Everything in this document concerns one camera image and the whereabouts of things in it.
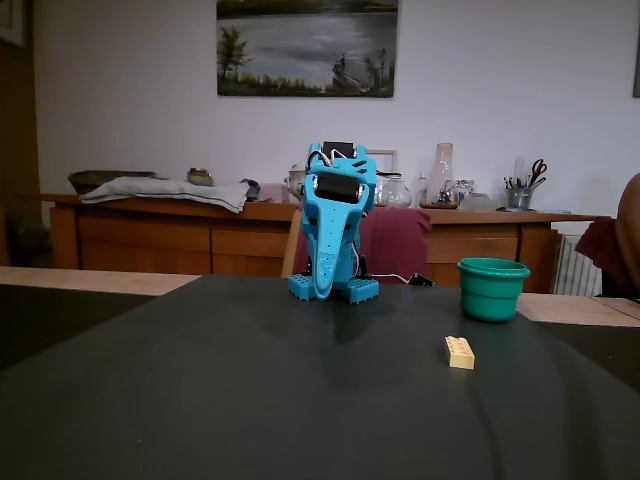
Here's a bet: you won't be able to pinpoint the green plastic cup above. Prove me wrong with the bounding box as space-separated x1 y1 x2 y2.
456 257 531 322

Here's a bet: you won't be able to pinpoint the white picture frame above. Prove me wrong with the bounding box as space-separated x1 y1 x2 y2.
367 148 400 177

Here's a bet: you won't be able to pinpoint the white servo cable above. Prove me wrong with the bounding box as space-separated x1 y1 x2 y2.
308 151 346 169

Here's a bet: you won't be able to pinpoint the wooden chair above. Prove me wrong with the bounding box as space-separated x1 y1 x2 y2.
280 207 304 279

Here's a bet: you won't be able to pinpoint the dark table mat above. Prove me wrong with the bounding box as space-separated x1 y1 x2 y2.
537 321 640 396
0 283 157 372

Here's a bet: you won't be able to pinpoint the wooden sideboard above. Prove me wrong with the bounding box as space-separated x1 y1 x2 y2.
42 192 609 295

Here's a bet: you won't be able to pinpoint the folded grey cloth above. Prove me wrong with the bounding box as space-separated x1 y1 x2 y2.
79 177 261 215

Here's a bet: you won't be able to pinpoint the white lego brick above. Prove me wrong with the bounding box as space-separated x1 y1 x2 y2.
444 335 476 371

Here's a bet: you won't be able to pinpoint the tall pinkish glass vase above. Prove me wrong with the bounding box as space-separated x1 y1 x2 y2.
418 143 460 210

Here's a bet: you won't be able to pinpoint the dark table cloth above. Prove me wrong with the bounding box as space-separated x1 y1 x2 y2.
0 273 640 480

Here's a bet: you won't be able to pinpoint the white cable with black plug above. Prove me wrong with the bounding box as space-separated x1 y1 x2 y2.
372 272 435 288

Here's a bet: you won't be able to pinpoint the lake landscape painting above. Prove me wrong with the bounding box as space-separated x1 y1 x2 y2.
216 0 401 99

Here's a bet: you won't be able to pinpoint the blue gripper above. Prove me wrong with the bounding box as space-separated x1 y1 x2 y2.
302 159 377 302

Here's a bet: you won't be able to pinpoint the round clear glass vase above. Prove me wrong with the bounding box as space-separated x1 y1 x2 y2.
384 174 412 208

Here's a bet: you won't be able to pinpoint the white radiator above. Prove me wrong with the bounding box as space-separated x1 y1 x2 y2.
552 232 604 297

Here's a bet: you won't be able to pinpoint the black handled scissors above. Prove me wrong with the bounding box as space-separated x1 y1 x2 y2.
527 158 549 189

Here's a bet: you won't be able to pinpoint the dark picture frame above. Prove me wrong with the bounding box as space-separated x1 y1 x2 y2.
632 0 640 99

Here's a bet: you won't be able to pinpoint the dark shallow bowl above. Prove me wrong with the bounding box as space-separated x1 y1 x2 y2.
68 170 157 195

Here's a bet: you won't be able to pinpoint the maroon garment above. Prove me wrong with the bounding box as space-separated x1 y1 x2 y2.
574 215 624 297

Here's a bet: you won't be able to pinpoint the metal pen cup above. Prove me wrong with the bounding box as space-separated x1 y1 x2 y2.
505 187 535 211

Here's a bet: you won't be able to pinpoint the white porcelain tureen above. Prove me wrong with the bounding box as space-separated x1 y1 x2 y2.
284 159 309 204

